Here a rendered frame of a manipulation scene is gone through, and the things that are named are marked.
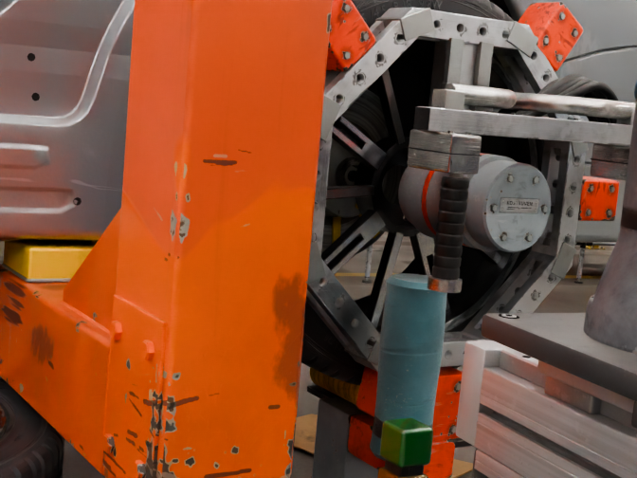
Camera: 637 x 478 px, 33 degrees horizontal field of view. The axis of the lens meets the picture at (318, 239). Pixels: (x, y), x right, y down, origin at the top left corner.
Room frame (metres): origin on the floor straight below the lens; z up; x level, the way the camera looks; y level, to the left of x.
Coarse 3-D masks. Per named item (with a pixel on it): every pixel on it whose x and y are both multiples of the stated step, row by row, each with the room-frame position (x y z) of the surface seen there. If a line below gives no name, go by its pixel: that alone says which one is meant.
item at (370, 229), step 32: (416, 64) 1.93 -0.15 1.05; (384, 96) 1.67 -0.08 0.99; (352, 128) 1.64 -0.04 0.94; (384, 160) 1.67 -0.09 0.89; (352, 192) 1.64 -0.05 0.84; (384, 224) 1.68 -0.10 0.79; (352, 256) 1.65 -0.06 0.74; (384, 256) 1.70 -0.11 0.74; (416, 256) 1.73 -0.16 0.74; (480, 256) 1.86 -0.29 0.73; (512, 256) 1.80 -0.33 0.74; (384, 288) 1.69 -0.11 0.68; (480, 288) 1.79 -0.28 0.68; (448, 320) 1.74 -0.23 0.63
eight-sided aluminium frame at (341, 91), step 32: (384, 32) 1.54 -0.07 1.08; (416, 32) 1.56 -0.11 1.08; (448, 32) 1.59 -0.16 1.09; (480, 32) 1.65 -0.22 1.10; (512, 32) 1.66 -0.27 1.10; (384, 64) 1.54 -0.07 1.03; (512, 64) 1.72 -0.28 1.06; (544, 64) 1.70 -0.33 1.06; (352, 96) 1.51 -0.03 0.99; (320, 160) 1.49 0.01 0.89; (544, 160) 1.79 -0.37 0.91; (576, 160) 1.76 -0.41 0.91; (320, 192) 1.49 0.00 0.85; (576, 192) 1.76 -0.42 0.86; (320, 224) 1.49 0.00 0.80; (576, 224) 1.76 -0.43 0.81; (320, 256) 1.49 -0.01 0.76; (544, 256) 1.76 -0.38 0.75; (320, 288) 1.50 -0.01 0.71; (512, 288) 1.75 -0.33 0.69; (544, 288) 1.73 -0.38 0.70; (352, 320) 1.53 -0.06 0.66; (480, 320) 1.72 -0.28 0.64; (352, 352) 1.58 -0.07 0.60; (448, 352) 1.64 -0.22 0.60
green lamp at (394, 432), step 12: (396, 420) 1.05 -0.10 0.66; (408, 420) 1.06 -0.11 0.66; (384, 432) 1.05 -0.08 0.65; (396, 432) 1.03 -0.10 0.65; (408, 432) 1.02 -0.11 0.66; (420, 432) 1.03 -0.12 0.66; (432, 432) 1.04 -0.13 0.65; (384, 444) 1.05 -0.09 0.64; (396, 444) 1.03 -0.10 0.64; (408, 444) 1.02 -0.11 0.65; (420, 444) 1.03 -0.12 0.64; (384, 456) 1.04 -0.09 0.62; (396, 456) 1.03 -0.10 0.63; (408, 456) 1.02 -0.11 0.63; (420, 456) 1.03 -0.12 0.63
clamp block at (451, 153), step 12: (420, 132) 1.38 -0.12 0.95; (432, 132) 1.36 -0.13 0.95; (444, 132) 1.36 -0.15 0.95; (468, 132) 1.36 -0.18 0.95; (420, 144) 1.38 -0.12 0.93; (432, 144) 1.36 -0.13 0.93; (444, 144) 1.34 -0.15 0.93; (456, 144) 1.33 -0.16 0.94; (468, 144) 1.34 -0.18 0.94; (480, 144) 1.35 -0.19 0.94; (408, 156) 1.40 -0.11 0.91; (420, 156) 1.38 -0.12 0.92; (432, 156) 1.36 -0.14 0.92; (444, 156) 1.34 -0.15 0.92; (456, 156) 1.33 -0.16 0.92; (468, 156) 1.34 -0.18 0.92; (420, 168) 1.38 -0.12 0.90; (432, 168) 1.35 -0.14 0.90; (444, 168) 1.34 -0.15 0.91; (456, 168) 1.33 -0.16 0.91; (468, 168) 1.34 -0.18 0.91
